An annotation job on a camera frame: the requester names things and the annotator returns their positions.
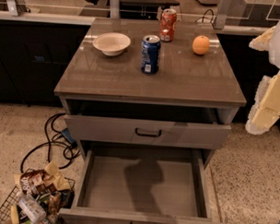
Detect orange fruit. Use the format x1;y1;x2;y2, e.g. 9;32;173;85
192;36;210;55

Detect clear plastic bottle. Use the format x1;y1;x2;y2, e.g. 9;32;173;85
17;192;46;224

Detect black cable on counter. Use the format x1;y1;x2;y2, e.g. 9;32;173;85
193;8;216;24

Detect blue soda can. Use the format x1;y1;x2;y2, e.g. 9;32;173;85
141;35;161;75

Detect orange soda can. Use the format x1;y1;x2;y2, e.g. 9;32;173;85
159;8;177;42

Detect black floor cables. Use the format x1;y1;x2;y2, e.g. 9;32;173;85
19;111;83;176

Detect black wire basket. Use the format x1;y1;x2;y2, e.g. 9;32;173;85
0;178;75;224

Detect brown snack bag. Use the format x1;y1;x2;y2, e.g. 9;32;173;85
13;159;72;197

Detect open grey middle drawer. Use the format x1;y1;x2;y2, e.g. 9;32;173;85
60;147;222;224

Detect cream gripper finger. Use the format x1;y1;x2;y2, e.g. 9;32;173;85
245;73;280;135
250;26;274;51

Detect grey drawer cabinet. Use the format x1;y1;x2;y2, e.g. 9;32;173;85
49;16;250;224

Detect black drawer handle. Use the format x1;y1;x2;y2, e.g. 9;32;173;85
134;127;161;137

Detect white bowl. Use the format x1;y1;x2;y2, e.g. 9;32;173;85
92;32;131;56

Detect grey top drawer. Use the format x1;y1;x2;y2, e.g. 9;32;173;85
65;115;231;149

